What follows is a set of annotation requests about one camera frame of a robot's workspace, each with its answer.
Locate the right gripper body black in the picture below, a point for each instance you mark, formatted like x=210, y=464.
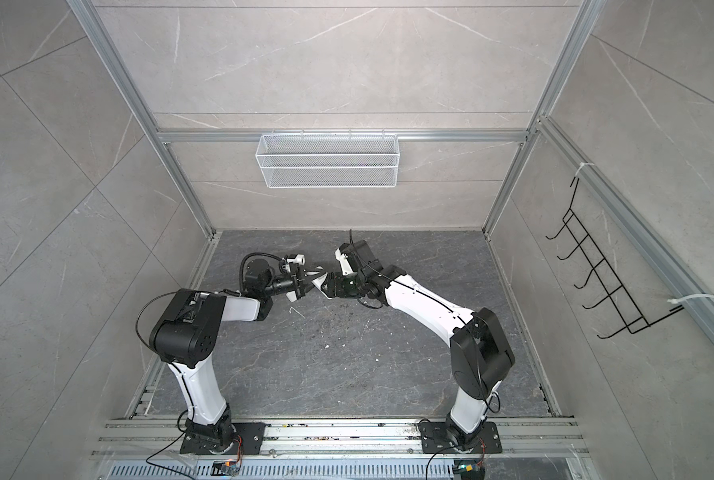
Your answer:
x=347, y=286

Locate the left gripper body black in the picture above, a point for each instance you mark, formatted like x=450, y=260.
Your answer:
x=286, y=284

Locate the white remote control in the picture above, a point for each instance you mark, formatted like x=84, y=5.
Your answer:
x=317, y=279

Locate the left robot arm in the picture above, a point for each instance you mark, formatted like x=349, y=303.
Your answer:
x=186, y=334

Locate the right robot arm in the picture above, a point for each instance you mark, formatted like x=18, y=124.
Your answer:
x=480, y=353

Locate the left green circuit board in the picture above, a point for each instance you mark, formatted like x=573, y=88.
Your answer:
x=228, y=468

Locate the green circuit board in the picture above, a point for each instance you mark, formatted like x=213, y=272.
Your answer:
x=228, y=468
x=468, y=470

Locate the right green circuit board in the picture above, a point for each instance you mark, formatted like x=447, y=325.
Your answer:
x=468, y=470

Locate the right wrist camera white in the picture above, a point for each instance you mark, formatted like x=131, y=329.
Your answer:
x=344, y=263

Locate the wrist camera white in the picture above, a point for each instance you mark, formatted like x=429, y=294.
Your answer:
x=344, y=263
x=297, y=259

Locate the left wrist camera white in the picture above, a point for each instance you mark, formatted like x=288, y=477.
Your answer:
x=297, y=259

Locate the white wire mesh basket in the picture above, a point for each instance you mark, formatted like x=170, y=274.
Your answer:
x=317, y=161

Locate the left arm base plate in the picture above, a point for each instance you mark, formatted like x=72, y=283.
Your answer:
x=223, y=439

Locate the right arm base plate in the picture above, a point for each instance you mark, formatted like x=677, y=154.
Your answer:
x=446, y=437

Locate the aluminium mounting rail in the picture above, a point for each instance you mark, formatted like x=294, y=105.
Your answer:
x=522, y=437

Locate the black wire hook rack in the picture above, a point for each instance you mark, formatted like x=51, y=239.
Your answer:
x=630, y=317

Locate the white cable tie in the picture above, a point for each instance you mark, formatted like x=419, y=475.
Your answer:
x=690, y=297

